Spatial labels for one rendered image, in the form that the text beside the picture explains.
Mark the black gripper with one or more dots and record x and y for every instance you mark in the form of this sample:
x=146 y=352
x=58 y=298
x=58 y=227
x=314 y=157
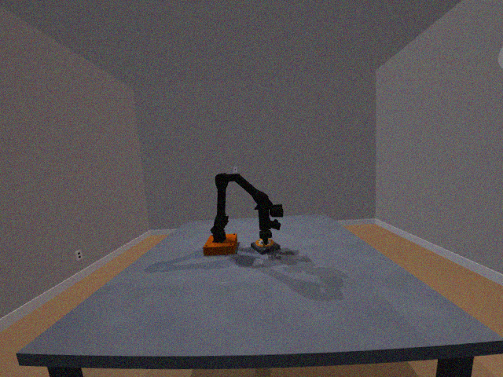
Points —
x=265 y=233

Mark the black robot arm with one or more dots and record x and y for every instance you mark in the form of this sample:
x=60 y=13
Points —
x=261 y=198

